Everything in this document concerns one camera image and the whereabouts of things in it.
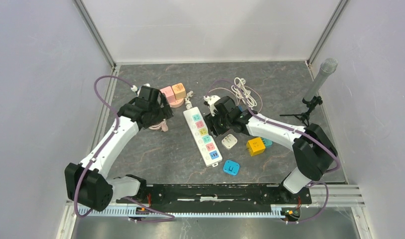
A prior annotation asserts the white plug adapter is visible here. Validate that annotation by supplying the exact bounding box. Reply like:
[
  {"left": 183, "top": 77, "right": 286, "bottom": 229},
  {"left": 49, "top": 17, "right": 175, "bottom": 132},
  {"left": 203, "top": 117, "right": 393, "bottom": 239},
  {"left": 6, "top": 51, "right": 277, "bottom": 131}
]
[{"left": 221, "top": 133, "right": 238, "bottom": 150}]

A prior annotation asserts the white long power strip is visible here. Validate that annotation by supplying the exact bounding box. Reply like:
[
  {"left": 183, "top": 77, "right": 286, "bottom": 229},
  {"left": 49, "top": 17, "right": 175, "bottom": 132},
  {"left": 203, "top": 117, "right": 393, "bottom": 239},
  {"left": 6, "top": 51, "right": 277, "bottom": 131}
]
[{"left": 183, "top": 107, "right": 223, "bottom": 167}]

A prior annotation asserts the yellow cube socket adapter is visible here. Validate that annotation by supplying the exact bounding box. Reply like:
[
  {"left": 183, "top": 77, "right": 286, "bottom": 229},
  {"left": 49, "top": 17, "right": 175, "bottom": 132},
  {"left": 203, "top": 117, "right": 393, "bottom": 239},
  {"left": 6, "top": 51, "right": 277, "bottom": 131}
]
[{"left": 246, "top": 137, "right": 266, "bottom": 156}]

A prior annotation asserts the teal power strip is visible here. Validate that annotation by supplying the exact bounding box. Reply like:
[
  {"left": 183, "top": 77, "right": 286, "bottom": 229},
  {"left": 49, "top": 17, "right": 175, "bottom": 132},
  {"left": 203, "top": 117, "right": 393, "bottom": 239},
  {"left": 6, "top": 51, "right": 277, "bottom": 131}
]
[{"left": 261, "top": 137, "right": 273, "bottom": 148}]

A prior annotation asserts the blue plug adapter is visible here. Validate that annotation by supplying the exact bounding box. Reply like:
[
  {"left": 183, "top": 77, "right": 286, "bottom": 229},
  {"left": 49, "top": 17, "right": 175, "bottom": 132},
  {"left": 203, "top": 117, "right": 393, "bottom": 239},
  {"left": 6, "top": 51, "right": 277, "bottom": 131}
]
[{"left": 223, "top": 160, "right": 240, "bottom": 176}]

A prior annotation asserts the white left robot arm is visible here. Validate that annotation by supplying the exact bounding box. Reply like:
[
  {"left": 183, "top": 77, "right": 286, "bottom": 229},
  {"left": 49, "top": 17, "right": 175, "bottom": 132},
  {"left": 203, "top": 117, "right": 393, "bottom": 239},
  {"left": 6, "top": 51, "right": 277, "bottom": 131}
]
[{"left": 64, "top": 85, "right": 173, "bottom": 212}]

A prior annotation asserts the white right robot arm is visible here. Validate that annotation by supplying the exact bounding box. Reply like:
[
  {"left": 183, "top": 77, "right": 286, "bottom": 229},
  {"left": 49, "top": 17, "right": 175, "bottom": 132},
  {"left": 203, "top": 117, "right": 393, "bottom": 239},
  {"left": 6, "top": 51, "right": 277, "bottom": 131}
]
[{"left": 204, "top": 95, "right": 337, "bottom": 203}]

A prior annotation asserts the pink cube socket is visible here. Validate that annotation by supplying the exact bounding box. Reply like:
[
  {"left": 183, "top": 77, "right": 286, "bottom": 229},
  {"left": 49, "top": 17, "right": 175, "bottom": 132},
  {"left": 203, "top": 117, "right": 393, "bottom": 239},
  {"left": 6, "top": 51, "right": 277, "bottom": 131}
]
[{"left": 160, "top": 86, "right": 176, "bottom": 104}]

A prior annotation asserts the pink round socket base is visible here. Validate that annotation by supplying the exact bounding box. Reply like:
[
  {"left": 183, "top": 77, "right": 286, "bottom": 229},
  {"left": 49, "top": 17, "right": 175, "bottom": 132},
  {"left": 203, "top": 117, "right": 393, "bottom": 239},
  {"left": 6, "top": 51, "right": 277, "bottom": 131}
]
[{"left": 169, "top": 99, "right": 184, "bottom": 108}]

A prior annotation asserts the orange cube socket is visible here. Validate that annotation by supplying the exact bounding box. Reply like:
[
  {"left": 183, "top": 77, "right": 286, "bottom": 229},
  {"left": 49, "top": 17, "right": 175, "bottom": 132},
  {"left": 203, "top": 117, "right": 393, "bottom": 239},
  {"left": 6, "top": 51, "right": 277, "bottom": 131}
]
[{"left": 171, "top": 83, "right": 186, "bottom": 101}]

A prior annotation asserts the black microphone tripod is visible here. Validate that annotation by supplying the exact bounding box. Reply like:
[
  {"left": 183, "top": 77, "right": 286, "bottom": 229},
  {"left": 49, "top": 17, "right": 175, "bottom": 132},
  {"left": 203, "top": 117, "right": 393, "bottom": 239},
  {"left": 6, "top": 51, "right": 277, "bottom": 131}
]
[{"left": 279, "top": 96, "right": 323, "bottom": 126}]

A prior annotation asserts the grey microphone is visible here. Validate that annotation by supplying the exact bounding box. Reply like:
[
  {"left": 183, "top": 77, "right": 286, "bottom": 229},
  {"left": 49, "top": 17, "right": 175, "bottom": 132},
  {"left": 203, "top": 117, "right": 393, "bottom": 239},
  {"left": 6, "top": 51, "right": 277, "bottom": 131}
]
[{"left": 302, "top": 58, "right": 338, "bottom": 103}]

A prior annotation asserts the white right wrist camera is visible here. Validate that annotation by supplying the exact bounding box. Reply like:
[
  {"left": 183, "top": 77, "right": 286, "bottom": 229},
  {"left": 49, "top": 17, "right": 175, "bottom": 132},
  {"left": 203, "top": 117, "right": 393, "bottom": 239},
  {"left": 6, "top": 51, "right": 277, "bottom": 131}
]
[{"left": 204, "top": 95, "right": 221, "bottom": 116}]

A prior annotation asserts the white power strip cable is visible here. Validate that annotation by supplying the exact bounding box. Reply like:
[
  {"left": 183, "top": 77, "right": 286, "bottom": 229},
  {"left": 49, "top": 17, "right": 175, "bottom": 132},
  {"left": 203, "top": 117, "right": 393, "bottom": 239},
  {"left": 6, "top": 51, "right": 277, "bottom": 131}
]
[{"left": 230, "top": 77, "right": 258, "bottom": 110}]

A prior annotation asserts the pink lightning charging cable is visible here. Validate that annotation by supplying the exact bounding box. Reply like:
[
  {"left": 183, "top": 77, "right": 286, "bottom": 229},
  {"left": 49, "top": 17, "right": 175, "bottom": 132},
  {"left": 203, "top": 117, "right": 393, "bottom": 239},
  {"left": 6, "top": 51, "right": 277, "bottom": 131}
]
[{"left": 207, "top": 86, "right": 263, "bottom": 113}]

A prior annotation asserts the white long strip cable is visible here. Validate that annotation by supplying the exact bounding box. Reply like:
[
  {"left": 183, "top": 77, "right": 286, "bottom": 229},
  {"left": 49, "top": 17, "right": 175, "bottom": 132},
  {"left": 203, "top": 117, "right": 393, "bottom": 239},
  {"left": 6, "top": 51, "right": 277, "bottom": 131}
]
[{"left": 185, "top": 91, "right": 195, "bottom": 111}]

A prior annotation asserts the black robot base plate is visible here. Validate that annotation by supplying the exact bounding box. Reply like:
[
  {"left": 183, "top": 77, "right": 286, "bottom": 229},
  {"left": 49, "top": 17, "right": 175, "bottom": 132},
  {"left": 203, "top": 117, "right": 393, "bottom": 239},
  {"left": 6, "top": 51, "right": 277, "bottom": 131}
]
[{"left": 132, "top": 183, "right": 312, "bottom": 213}]

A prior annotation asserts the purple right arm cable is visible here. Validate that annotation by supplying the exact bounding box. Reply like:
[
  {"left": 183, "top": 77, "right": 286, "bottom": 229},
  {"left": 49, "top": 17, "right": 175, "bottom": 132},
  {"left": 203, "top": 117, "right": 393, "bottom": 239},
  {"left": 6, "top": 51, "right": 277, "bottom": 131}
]
[{"left": 207, "top": 79, "right": 341, "bottom": 225}]

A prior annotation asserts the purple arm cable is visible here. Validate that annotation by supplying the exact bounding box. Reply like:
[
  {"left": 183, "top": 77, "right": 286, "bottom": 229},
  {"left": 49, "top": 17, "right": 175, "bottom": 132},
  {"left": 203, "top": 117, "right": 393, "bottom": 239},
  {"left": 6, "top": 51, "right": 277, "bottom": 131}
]
[
  {"left": 207, "top": 79, "right": 341, "bottom": 225},
  {"left": 73, "top": 75, "right": 176, "bottom": 224}
]

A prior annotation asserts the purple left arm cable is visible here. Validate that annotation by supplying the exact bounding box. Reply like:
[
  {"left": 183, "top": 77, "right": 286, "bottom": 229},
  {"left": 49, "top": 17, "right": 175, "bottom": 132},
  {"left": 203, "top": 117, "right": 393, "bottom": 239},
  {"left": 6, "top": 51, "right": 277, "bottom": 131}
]
[{"left": 73, "top": 75, "right": 176, "bottom": 224}]

